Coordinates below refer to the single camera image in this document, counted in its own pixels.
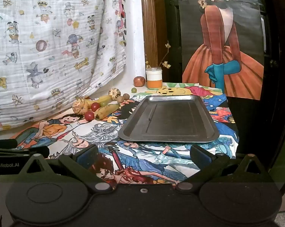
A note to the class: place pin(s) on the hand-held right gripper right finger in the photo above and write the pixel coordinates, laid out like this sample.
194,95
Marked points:
199,156

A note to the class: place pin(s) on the colourful cartoon tablecloth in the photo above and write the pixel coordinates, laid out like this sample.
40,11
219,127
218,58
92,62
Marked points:
142,156

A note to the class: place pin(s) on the brown kiwi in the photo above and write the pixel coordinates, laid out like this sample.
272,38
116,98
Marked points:
120,99
126,96

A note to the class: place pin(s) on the small striped melon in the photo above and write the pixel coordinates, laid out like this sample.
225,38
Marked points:
114,93

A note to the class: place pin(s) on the wall poster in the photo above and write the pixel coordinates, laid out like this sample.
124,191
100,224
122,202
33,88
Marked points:
227,59

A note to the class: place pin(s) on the wooden door frame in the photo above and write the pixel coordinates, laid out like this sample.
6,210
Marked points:
152,28

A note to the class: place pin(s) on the dried flower twigs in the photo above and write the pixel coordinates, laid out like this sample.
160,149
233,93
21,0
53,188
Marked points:
166,64

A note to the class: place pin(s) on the large striped melon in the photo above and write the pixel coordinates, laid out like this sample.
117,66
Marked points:
80,107

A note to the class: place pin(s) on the red apple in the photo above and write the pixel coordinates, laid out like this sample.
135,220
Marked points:
139,81

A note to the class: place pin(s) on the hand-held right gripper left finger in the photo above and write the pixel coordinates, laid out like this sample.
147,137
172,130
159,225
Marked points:
85,155

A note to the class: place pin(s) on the pink cartoon cloth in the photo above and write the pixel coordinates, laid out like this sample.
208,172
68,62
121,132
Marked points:
120,11

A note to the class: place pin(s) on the yellow banana with sticker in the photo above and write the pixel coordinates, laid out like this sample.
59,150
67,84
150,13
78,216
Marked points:
102,98

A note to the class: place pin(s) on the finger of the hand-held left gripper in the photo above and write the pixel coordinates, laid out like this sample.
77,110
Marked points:
36,151
4,143

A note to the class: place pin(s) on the red cherry tomato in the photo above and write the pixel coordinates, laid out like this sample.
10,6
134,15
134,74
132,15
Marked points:
95,106
89,115

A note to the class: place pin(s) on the white cartoon printed blanket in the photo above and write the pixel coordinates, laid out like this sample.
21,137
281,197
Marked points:
50,40

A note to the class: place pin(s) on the metal tray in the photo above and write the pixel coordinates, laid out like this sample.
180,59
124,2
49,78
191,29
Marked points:
168,120

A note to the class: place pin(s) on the white and orange jar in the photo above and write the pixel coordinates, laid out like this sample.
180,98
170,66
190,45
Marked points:
154,78

